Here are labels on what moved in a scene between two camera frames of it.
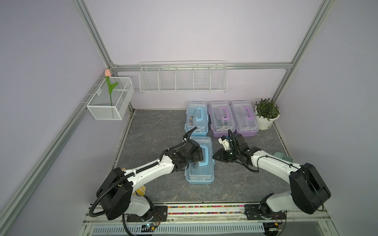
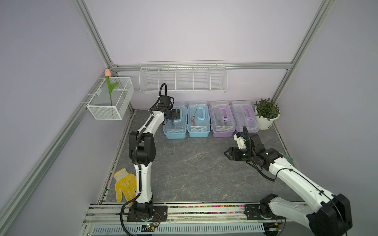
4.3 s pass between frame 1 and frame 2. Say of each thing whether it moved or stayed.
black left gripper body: moved
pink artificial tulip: stayed
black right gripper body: moved
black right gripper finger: moved
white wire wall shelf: stayed
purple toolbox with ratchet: stayed
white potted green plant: stayed
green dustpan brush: stayed
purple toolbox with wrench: stayed
